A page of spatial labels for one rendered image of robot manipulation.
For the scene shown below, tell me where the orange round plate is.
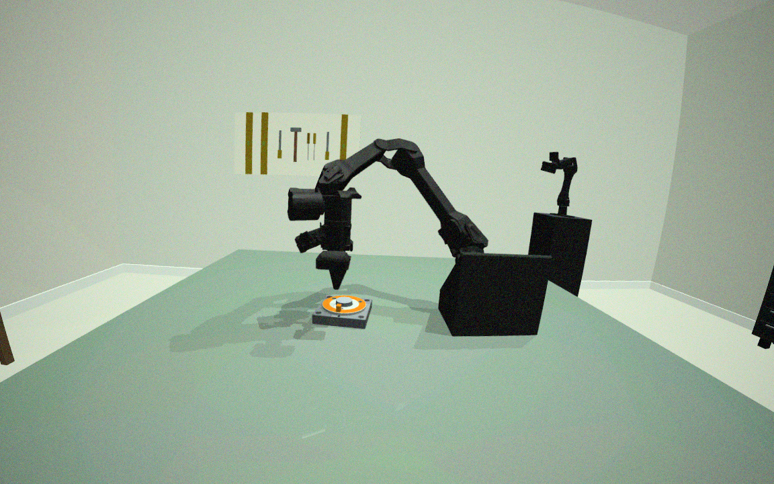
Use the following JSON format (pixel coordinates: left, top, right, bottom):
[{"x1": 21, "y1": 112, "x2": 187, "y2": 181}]
[{"x1": 322, "y1": 296, "x2": 366, "y2": 315}]

